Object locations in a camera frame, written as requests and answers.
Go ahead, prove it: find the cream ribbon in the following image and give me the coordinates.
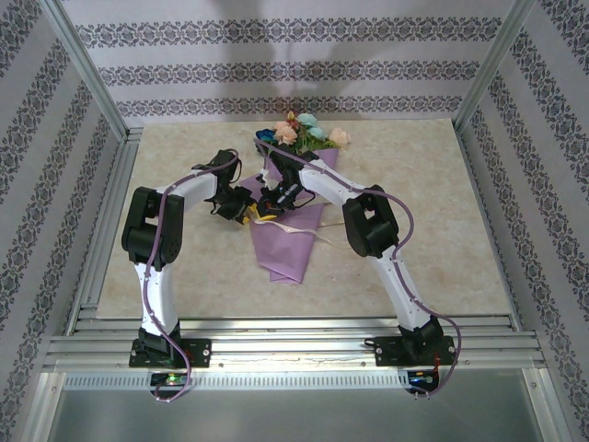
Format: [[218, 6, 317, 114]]
[[251, 218, 353, 253]]

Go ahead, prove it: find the pink and purple wrapping paper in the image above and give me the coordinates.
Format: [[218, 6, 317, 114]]
[[237, 146, 341, 285]]

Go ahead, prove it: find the artificial flower bunch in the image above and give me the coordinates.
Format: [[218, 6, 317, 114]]
[[254, 110, 353, 157]]

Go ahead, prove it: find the controller board with LED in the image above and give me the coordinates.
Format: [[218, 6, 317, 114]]
[[407, 370, 439, 388], [150, 372, 191, 387]]

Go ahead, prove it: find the grey metal panel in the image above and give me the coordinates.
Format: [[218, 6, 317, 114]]
[[45, 390, 544, 442]]

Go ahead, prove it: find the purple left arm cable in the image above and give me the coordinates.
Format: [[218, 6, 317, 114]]
[[141, 146, 243, 405]]

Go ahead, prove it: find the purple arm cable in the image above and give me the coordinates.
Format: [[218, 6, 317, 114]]
[[255, 140, 463, 401], [141, 146, 243, 405]]

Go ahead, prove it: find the aluminium side rail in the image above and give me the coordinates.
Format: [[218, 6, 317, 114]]
[[458, 131, 524, 326], [66, 128, 142, 336]]

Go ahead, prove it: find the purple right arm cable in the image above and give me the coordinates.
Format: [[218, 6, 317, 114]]
[[255, 140, 463, 401]]

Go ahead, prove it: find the aluminium frame cross rail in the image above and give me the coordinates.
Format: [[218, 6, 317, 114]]
[[43, 314, 547, 372]]

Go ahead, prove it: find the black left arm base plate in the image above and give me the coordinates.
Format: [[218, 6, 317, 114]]
[[128, 338, 213, 369]]

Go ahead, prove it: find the slotted grey cable duct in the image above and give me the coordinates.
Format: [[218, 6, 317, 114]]
[[59, 370, 528, 391]]

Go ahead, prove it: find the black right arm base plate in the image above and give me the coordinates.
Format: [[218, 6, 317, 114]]
[[375, 334, 457, 368]]

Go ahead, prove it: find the aluminium frame post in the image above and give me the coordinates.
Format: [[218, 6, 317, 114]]
[[40, 0, 133, 142], [452, 0, 538, 135]]

